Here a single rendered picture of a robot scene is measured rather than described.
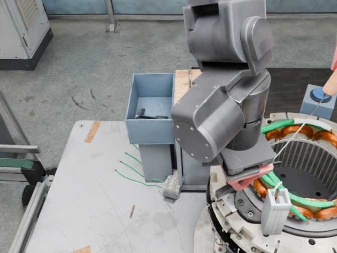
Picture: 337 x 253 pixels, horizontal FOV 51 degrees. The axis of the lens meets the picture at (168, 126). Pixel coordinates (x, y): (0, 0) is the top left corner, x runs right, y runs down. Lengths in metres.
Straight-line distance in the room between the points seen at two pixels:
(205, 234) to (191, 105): 0.60
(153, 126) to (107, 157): 0.34
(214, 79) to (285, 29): 2.77
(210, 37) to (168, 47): 2.51
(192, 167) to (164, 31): 2.25
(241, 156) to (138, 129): 0.39
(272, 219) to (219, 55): 0.28
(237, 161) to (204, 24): 0.18
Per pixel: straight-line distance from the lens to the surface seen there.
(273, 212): 0.54
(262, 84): 0.41
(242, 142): 0.46
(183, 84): 0.87
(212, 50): 0.38
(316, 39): 3.07
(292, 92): 2.51
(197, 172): 0.94
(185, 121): 0.36
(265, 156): 0.47
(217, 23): 0.37
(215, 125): 0.36
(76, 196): 1.05
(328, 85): 0.51
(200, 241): 0.91
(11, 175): 1.25
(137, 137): 0.84
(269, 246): 0.60
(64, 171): 1.11
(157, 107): 0.93
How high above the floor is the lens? 1.63
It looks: 47 degrees down
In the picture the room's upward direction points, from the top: 5 degrees counter-clockwise
